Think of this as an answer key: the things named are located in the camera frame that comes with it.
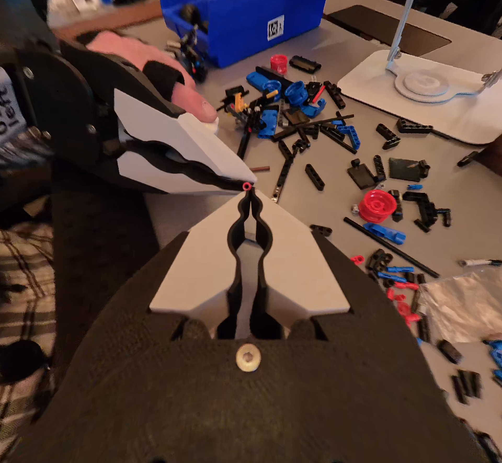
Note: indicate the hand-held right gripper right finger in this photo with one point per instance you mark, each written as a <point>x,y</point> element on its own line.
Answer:
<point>306,271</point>

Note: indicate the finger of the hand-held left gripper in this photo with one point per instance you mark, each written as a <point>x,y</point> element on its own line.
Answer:
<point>176,133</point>
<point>157,178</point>

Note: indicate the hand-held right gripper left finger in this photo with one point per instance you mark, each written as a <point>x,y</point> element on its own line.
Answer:
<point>192,271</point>

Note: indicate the white desk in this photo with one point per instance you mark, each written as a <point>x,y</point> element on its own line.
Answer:
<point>333,204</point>

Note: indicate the person's left hand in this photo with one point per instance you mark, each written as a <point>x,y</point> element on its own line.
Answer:
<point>117,48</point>

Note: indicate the black T-shaped beam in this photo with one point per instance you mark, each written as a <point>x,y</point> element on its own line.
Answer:
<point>321,230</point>

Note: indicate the red axle pin connector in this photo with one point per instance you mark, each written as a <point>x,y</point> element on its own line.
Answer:
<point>357,260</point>

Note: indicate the black perpendicular connector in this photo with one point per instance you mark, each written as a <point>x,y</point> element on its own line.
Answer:
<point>378,261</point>

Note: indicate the partly built toy model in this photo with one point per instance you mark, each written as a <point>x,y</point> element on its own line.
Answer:
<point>192,55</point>

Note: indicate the long grey thin liftarm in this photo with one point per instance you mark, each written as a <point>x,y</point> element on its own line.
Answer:
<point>275,195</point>

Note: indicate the long black axle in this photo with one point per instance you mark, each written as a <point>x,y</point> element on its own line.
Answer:
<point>392,248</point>

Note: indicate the brown axle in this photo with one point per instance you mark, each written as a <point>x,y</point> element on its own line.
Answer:
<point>259,169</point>

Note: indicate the blue fender panel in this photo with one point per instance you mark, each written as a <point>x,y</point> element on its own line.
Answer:
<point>257,78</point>
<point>268,123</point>

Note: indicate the red wheel hub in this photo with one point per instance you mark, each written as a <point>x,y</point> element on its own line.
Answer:
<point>278,63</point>
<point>376,205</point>

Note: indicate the blue wheel hub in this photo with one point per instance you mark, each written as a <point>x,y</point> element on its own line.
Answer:
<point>296,92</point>
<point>271,90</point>

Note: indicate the pile of small building pieces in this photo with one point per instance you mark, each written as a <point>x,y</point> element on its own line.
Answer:
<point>404,308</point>

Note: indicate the black flat panel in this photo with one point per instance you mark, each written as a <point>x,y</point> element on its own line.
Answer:
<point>362,174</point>

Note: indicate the black four-hole beam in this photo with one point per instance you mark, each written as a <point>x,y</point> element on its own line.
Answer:
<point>379,167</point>

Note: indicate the blue tagged storage bin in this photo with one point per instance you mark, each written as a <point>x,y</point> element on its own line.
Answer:
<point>235,12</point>

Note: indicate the large blue curved panel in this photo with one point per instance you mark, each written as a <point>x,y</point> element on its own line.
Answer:
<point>313,108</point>

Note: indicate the blue angled beam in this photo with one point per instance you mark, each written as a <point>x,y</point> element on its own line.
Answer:
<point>350,134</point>

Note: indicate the black curved panel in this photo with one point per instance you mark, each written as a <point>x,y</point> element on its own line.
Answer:
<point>408,169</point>

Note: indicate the red thin axle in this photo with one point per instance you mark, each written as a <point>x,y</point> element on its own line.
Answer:
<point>319,93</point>

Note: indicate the black angled beam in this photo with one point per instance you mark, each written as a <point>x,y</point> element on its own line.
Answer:
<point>388,136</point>

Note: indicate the clear plastic bag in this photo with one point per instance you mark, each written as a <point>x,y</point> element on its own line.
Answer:
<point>462,302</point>

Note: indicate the person's plaid shirt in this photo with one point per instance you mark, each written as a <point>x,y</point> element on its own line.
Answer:
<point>23,274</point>

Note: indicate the white pin with black tip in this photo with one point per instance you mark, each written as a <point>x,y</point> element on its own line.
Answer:
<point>480,263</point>

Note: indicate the black L-shaped beam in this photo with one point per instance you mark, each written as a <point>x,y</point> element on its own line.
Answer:
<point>413,126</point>

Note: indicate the white book stand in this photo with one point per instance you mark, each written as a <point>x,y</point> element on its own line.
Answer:
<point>431,110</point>

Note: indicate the black frame piece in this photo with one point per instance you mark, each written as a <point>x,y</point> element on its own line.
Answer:
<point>425,206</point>

